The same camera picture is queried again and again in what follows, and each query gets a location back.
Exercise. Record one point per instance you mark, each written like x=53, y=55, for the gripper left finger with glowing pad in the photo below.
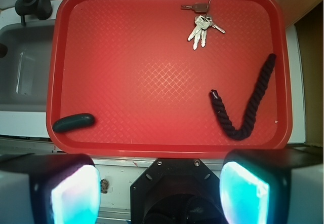
x=61, y=188

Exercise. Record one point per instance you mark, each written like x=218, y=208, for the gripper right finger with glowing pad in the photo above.
x=272, y=186

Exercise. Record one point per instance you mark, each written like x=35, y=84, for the dark green oblong object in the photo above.
x=73, y=122

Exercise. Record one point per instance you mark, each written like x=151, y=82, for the grey sink basin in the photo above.
x=25, y=67

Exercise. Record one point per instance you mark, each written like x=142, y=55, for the red plastic tray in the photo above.
x=130, y=65

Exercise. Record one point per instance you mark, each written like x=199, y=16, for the silver key bunch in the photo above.
x=203, y=21

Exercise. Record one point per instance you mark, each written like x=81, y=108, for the black faucet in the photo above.
x=41, y=9

